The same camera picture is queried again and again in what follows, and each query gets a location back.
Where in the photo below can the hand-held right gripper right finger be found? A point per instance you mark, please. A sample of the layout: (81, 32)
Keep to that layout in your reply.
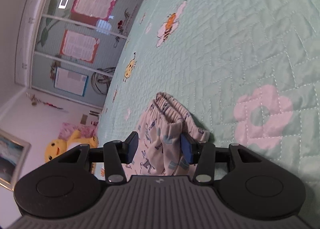
(186, 149)

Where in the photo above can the pink floral pillow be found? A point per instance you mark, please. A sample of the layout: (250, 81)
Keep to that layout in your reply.
(67, 130)

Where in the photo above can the pink-bordered poster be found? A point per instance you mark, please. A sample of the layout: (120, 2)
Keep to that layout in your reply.
(93, 3)

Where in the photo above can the bee-print quilted bedspread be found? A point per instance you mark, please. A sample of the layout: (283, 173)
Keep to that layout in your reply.
(225, 44)

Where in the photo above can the letter-print pants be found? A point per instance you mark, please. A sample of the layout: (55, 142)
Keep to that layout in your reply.
(162, 119)

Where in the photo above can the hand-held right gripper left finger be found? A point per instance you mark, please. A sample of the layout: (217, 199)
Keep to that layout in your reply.
(132, 148)

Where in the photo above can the orange-bordered poster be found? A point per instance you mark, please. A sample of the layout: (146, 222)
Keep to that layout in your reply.
(78, 45)

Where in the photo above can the blue-bordered poster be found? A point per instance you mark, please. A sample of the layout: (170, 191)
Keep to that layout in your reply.
(71, 81)

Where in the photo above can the yellow plush toy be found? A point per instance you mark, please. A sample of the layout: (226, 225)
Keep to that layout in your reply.
(58, 146)

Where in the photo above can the sliding-door wardrobe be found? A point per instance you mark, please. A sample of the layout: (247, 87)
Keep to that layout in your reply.
(50, 31)

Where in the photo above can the framed picture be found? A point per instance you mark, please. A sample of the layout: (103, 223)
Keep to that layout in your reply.
(11, 161)

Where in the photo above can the red hanging knot ornament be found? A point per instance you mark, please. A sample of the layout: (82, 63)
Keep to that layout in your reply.
(47, 103)

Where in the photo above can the grey wall socket plate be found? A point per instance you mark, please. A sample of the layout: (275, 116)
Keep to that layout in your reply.
(84, 119)

